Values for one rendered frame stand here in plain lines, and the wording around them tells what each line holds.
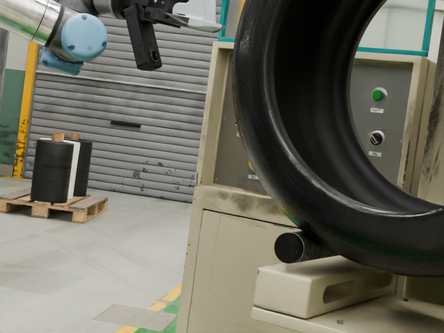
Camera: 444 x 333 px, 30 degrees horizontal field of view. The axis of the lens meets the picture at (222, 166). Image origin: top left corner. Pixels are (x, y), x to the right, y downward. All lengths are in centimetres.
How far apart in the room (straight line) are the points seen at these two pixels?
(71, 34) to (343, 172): 51
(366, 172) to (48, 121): 979
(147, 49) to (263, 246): 74
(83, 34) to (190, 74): 921
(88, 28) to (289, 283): 53
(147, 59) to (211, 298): 84
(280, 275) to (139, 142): 950
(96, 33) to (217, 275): 90
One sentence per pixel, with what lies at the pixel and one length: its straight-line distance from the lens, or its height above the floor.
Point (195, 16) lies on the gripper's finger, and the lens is 139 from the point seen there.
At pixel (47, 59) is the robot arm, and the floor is 114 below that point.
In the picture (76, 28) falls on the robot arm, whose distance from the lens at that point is 138.
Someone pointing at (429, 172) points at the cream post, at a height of 103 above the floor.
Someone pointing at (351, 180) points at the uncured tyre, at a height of 100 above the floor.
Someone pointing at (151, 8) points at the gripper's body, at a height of 124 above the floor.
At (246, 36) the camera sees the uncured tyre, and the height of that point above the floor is 119.
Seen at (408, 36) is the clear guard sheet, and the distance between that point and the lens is 193.
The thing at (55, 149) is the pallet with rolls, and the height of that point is 63.
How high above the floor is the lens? 107
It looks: 3 degrees down
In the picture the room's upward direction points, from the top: 8 degrees clockwise
